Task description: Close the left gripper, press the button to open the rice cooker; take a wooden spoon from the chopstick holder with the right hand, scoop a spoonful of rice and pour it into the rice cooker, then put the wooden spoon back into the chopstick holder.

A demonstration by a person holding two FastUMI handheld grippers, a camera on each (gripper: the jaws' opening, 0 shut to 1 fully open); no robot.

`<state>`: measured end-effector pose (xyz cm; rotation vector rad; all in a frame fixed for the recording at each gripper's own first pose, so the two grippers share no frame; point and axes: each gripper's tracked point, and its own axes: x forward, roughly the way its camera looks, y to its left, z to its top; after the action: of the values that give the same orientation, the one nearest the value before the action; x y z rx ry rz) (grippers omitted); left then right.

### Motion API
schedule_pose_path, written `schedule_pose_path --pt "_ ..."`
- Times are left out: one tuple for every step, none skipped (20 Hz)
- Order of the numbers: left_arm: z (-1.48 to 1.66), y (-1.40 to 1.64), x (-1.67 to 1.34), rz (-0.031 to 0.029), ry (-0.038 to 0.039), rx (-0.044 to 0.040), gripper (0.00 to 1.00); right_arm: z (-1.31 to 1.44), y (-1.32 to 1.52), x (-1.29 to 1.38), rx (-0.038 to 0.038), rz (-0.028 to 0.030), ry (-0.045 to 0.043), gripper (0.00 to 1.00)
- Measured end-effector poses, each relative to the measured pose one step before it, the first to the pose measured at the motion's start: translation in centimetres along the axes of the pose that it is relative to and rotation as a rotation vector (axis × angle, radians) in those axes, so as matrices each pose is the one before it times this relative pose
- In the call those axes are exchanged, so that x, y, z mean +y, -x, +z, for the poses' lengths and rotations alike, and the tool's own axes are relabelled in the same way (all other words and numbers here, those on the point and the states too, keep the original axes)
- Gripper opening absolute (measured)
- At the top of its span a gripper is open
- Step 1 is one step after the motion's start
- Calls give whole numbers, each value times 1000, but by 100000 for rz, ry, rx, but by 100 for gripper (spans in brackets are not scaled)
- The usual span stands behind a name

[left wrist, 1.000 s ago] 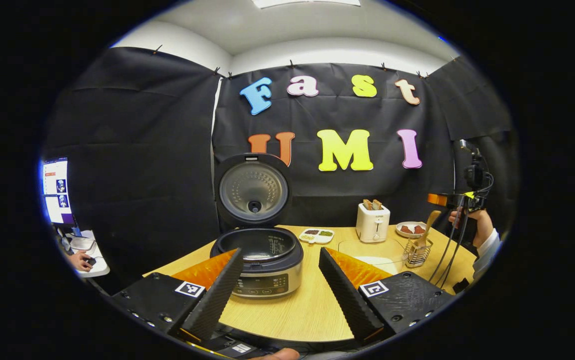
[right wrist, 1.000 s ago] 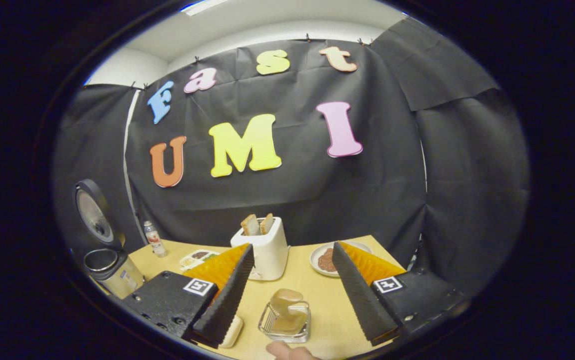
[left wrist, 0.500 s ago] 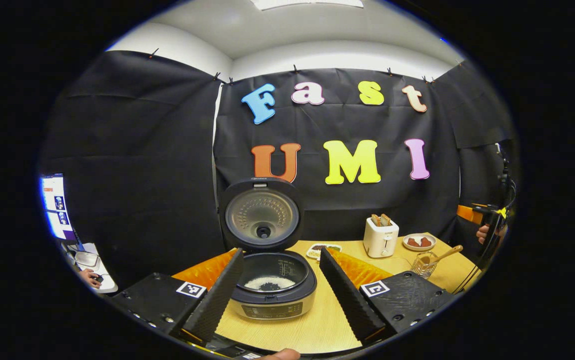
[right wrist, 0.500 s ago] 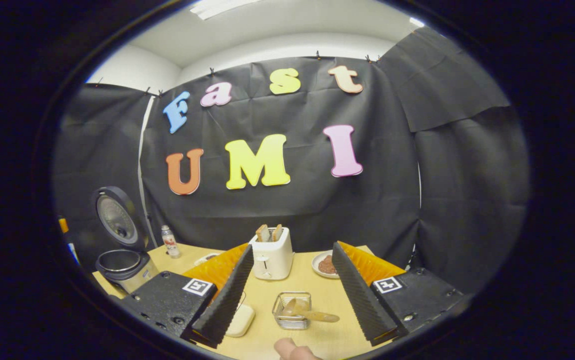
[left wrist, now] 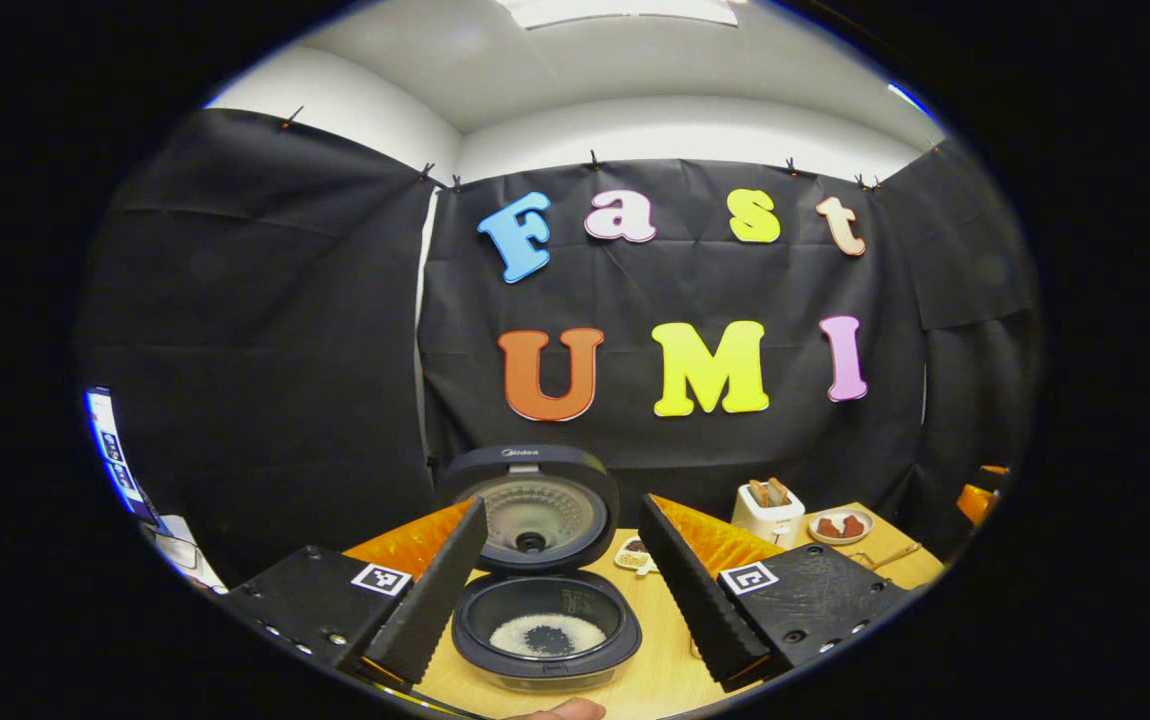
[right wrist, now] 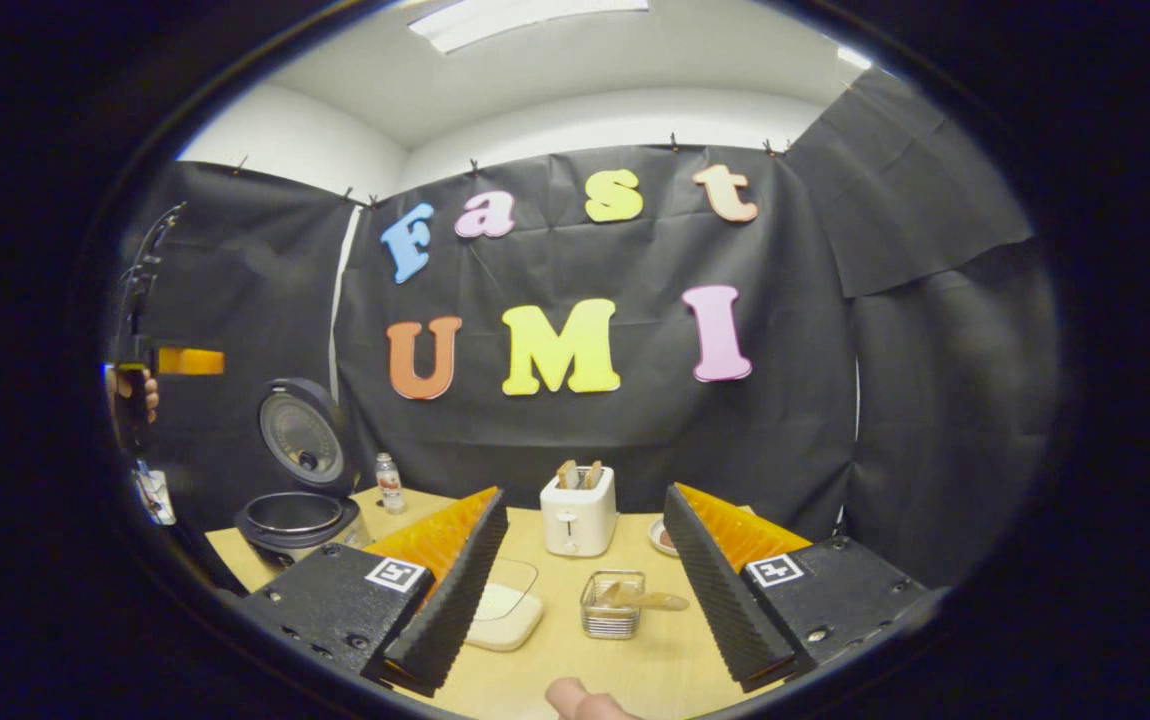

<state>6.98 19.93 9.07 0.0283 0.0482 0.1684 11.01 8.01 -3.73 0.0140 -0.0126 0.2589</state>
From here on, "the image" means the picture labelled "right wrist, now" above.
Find clear plastic rice box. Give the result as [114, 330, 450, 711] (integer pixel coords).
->
[465, 558, 544, 653]

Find metal wire chopstick holder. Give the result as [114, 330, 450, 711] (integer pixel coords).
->
[580, 570, 647, 641]

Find wooden spoon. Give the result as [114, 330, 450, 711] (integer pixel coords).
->
[600, 582, 691, 613]

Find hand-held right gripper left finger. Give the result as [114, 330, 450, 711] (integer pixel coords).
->
[235, 487, 511, 699]

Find long ceiling light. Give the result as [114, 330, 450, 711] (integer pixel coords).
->
[407, 0, 651, 54]

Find dark grey rice cooker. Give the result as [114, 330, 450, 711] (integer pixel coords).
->
[235, 377, 373, 566]

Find white toaster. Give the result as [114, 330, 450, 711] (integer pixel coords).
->
[539, 467, 619, 559]

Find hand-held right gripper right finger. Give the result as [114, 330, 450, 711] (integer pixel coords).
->
[662, 482, 948, 694]

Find computer monitor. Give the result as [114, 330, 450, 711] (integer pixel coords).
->
[133, 462, 178, 528]

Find small plastic bottle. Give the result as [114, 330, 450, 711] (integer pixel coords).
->
[375, 452, 405, 515]

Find black backdrop cloth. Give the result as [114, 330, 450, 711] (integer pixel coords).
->
[113, 65, 1061, 591]

